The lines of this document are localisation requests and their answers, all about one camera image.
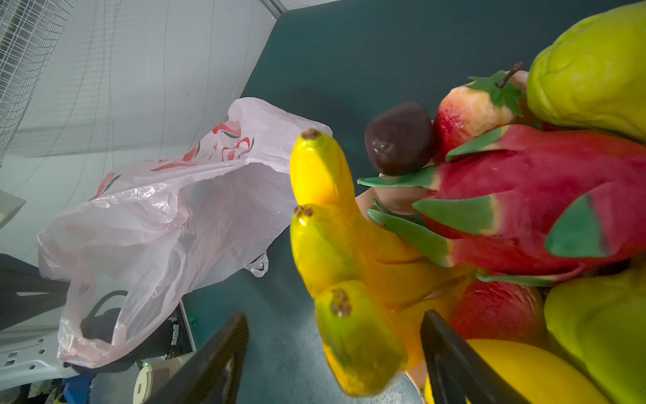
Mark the green apple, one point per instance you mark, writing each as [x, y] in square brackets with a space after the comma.
[600, 323]

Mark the yellow banana bunch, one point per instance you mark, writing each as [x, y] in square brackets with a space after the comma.
[371, 288]

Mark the tan fruit plate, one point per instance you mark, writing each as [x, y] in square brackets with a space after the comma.
[396, 200]

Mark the peach with leaf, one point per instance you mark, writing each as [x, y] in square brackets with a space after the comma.
[471, 110]

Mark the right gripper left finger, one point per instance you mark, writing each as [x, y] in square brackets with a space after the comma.
[214, 373]

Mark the yellow lemon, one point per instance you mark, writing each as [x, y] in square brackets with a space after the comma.
[537, 374]

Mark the pink plastic bag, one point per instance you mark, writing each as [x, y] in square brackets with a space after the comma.
[162, 228]

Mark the dark purple fruit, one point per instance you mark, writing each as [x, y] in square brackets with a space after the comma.
[401, 139]

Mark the red apple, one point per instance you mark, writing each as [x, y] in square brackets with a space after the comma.
[501, 311]

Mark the green fruit at back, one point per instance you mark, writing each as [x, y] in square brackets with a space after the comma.
[593, 75]

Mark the red dragon fruit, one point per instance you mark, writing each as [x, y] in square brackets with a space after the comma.
[529, 207]

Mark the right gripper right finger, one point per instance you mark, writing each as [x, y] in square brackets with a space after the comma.
[457, 374]

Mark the white wire basket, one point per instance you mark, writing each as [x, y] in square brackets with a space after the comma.
[30, 30]

